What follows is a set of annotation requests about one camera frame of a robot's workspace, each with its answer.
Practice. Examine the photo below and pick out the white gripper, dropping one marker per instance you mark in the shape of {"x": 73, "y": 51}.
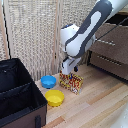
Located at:
{"x": 68, "y": 65}

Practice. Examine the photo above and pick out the red yellow snack box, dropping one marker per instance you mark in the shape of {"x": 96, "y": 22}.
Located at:
{"x": 74, "y": 83}

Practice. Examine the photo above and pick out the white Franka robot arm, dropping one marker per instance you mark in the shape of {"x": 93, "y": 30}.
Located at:
{"x": 86, "y": 26}

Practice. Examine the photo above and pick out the brown drawer cabinet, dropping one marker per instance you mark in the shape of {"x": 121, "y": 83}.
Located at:
{"x": 90, "y": 58}

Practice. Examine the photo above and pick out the blue plastic bowl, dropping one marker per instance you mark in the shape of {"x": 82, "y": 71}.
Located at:
{"x": 48, "y": 81}

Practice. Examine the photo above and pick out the yellow plastic bowl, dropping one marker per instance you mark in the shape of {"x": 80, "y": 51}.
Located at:
{"x": 54, "y": 97}

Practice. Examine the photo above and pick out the woven folding screen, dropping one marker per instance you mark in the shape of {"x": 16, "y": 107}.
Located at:
{"x": 30, "y": 33}

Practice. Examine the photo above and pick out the black fabric storage box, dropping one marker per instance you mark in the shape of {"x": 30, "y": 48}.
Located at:
{"x": 16, "y": 96}

